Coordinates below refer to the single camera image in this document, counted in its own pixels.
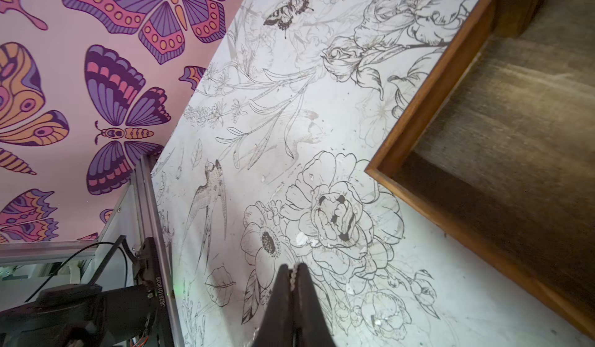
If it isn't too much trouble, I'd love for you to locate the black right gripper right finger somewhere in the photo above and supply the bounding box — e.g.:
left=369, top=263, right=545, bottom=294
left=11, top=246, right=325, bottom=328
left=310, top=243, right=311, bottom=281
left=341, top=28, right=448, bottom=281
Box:
left=291, top=263, right=336, bottom=347

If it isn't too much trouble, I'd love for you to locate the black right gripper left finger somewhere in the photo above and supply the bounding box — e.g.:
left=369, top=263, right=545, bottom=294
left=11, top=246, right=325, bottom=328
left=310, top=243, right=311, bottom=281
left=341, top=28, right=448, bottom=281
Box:
left=252, top=264, right=294, bottom=347

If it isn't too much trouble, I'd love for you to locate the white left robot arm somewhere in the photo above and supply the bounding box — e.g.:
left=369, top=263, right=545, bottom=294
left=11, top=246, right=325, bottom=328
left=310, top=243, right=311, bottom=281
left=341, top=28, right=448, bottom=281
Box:
left=1, top=238, right=184, bottom=346

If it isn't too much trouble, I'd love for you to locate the wooden jewelry display stand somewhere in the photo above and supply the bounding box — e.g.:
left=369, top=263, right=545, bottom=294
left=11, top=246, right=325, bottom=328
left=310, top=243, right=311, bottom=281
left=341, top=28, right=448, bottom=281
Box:
left=367, top=0, right=594, bottom=336

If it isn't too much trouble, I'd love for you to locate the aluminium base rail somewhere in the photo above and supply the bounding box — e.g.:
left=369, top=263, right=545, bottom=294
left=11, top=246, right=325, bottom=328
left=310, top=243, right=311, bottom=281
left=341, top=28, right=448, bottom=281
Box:
left=1, top=156, right=183, bottom=337

